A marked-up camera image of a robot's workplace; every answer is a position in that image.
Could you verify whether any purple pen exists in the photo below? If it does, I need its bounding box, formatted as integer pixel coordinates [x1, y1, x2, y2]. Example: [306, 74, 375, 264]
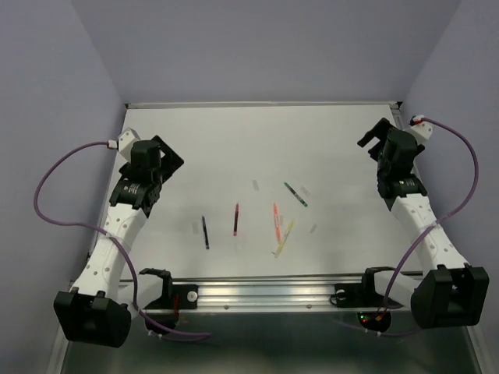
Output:
[201, 215, 210, 250]

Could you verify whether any green pen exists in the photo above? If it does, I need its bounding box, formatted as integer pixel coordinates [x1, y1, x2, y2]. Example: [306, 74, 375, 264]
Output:
[284, 182, 308, 207]

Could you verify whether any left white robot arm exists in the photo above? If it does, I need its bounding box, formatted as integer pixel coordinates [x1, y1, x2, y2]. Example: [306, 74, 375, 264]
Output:
[54, 130, 184, 348]

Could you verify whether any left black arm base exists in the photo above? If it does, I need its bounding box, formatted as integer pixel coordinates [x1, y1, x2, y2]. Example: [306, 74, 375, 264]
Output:
[138, 268, 199, 330]

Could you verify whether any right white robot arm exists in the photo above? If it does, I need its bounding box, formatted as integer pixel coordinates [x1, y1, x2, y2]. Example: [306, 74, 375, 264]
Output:
[358, 115, 490, 330]

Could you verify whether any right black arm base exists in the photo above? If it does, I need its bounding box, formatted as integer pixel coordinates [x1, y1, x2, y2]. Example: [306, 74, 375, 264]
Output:
[329, 266, 393, 335]

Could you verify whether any red pen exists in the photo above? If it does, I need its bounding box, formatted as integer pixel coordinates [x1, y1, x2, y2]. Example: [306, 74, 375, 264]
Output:
[233, 203, 239, 236]

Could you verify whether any yellow pen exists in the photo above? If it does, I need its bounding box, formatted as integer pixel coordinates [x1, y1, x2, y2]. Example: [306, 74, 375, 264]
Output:
[274, 219, 295, 258]

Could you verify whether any orange pen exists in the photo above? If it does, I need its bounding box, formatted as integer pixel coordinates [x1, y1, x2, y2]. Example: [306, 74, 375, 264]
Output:
[273, 203, 281, 242]

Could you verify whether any white table board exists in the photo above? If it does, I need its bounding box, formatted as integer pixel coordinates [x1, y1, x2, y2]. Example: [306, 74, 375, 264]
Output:
[123, 104, 411, 278]

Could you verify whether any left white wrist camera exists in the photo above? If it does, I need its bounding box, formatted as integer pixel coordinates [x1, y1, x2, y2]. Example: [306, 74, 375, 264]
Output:
[117, 128, 141, 162]

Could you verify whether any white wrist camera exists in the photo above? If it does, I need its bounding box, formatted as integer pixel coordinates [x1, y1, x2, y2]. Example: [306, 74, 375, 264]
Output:
[405, 115, 434, 145]
[117, 128, 141, 162]

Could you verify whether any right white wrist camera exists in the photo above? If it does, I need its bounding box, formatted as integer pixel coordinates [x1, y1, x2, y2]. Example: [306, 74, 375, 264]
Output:
[405, 115, 434, 145]

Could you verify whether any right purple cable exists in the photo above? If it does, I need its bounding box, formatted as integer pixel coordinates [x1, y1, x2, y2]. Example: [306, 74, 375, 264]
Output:
[331, 116, 480, 337]

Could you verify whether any aluminium front rail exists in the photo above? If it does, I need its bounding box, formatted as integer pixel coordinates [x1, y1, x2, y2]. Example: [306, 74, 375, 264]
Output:
[116, 275, 414, 312]

